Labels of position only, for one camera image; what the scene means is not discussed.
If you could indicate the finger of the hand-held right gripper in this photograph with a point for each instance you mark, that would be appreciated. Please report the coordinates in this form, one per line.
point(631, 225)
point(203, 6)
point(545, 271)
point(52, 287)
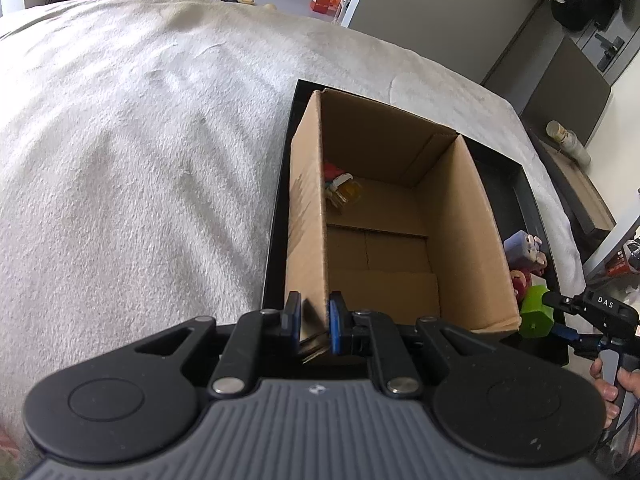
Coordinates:
point(564, 331)
point(600, 305)

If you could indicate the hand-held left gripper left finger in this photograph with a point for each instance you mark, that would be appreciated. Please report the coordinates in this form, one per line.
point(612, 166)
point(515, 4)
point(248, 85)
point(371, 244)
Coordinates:
point(292, 316)

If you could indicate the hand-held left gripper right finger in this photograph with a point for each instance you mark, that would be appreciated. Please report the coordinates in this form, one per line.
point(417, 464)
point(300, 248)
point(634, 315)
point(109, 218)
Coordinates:
point(336, 326)

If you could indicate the green plastic container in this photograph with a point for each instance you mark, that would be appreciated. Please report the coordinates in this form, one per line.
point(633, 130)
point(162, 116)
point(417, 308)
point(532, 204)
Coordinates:
point(535, 310)

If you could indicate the pink figure toy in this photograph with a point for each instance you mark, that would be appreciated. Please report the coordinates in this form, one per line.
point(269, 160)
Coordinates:
point(520, 285)

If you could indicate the brown cardboard box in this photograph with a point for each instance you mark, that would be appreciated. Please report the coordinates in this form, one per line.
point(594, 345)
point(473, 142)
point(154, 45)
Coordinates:
point(465, 240)

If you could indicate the black tray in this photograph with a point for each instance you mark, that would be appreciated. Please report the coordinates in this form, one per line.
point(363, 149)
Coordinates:
point(505, 195)

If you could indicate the person's right hand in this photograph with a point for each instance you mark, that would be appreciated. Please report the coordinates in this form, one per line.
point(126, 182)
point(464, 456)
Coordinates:
point(631, 390)

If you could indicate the purple blue toy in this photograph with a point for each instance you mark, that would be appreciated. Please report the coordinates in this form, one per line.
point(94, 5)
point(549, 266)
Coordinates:
point(516, 247)

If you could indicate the dark nightstand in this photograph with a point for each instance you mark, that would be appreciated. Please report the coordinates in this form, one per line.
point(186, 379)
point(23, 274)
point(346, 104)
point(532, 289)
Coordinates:
point(582, 195)

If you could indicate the red toy figure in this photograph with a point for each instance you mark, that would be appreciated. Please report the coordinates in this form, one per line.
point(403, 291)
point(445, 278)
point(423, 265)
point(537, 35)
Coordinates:
point(331, 170)

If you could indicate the stack of paper cups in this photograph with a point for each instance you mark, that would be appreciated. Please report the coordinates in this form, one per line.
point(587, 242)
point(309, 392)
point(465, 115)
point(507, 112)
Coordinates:
point(567, 142)

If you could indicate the brown headboard panel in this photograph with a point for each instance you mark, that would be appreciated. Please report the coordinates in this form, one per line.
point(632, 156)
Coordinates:
point(570, 95)

